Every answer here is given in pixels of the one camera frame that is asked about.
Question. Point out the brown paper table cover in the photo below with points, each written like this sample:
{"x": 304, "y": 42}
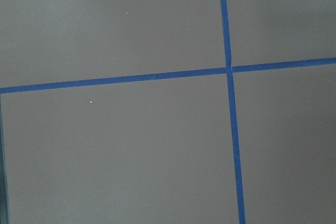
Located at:
{"x": 167, "y": 111}

